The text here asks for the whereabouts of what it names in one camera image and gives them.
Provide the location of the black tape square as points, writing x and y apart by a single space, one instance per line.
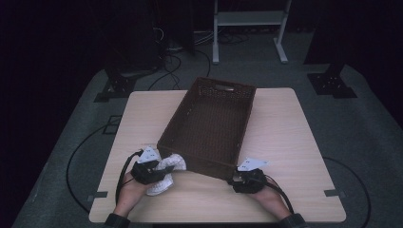
111 125

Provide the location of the white metal stand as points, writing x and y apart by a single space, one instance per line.
250 18

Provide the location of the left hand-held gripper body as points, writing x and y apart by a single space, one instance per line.
146 173

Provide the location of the grey tape strip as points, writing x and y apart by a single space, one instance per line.
334 193
98 195

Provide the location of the dark brown woven basket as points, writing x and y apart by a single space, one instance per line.
209 126

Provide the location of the black stand base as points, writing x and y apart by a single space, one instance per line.
118 85
331 84

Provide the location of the person's right hand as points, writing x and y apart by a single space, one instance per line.
268 198

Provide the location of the person's left hand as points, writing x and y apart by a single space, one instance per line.
130 191

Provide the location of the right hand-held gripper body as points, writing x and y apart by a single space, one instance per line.
250 182

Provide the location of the white cloth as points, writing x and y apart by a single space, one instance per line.
169 162

